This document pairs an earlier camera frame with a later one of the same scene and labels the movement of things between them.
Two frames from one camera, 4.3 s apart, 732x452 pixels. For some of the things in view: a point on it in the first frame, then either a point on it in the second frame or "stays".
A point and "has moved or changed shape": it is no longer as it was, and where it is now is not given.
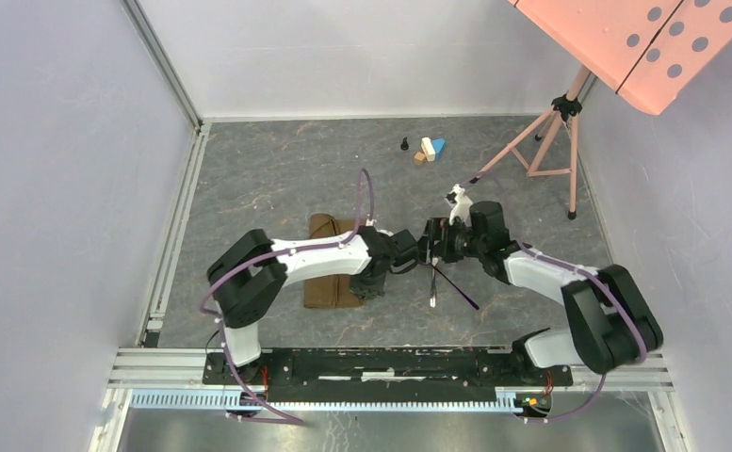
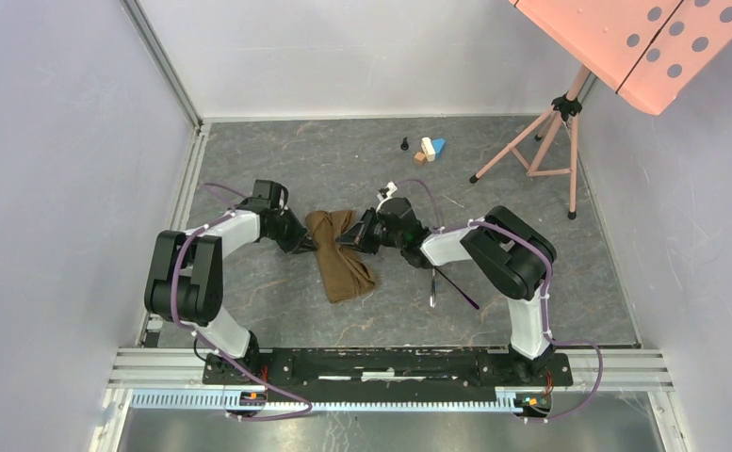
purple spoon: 440,273 stays
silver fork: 432,299 stays
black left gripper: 368,292 → 299,243
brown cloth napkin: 331,291 has moved or changed shape
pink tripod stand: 566,106 stays
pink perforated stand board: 651,51 stays
